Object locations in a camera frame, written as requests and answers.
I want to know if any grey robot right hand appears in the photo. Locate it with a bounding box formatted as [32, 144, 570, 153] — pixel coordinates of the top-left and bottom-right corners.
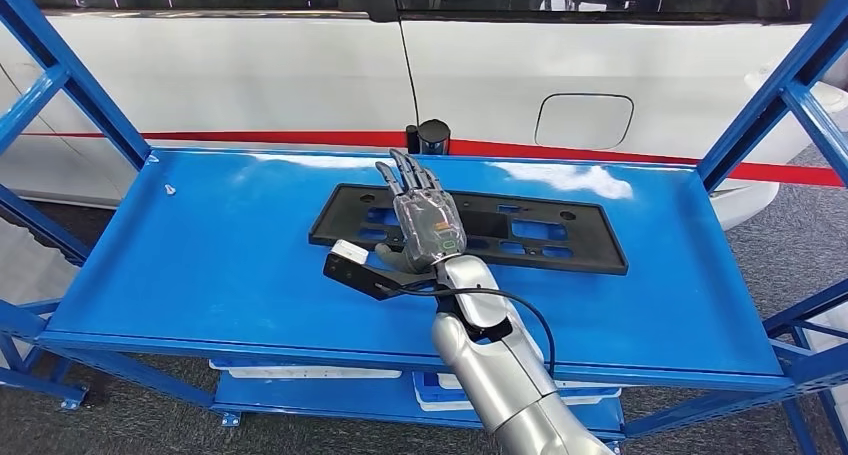
[374, 148, 468, 274]

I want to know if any black plastic panel part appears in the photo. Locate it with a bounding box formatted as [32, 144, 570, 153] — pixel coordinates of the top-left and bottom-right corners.
[308, 183, 629, 276]

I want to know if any blue metal shelf rack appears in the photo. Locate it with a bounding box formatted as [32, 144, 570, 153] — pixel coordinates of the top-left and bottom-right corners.
[0, 0, 848, 455]

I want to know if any black cylindrical sensor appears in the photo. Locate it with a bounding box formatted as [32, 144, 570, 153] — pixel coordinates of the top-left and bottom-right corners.
[405, 118, 452, 156]

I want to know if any blue plastic bin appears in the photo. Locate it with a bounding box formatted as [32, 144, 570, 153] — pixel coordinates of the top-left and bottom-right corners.
[411, 371, 624, 415]

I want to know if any white car red stripe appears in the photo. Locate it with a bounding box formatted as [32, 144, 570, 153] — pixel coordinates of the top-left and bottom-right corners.
[0, 0, 848, 231]

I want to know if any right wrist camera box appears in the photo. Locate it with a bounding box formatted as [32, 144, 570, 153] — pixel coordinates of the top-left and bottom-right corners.
[323, 239, 439, 302]

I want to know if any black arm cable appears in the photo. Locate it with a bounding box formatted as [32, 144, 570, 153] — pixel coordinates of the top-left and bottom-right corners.
[397, 286, 556, 380]

